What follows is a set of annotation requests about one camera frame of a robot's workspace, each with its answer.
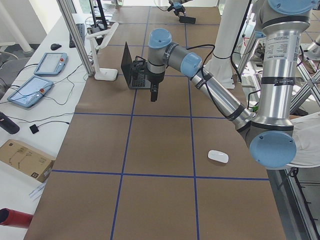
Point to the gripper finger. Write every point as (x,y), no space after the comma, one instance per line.
(154,89)

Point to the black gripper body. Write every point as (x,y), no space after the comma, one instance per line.
(155,78)

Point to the grey laptop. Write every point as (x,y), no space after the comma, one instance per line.
(140,82)

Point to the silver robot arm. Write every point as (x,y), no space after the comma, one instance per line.
(176,4)
(273,140)

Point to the white computer mouse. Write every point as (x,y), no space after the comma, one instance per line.
(218,156)

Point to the black computer mouse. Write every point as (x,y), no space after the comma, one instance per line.
(55,46)

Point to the upper teach pendant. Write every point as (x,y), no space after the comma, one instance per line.
(51,64)

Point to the teach pendant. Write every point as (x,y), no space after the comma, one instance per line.
(51,64)
(31,92)

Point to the lower teach pendant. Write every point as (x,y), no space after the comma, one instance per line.
(31,92)

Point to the black water bottle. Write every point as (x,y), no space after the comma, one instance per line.
(8,125)

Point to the brown cardboard box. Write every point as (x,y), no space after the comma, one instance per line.
(27,159)

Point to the person in white shirt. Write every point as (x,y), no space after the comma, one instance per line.
(306,134)

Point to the red cylinder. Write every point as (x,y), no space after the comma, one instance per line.
(14,218)

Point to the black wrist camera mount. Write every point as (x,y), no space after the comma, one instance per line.
(138,66)

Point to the aluminium frame post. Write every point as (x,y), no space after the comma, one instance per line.
(71,26)

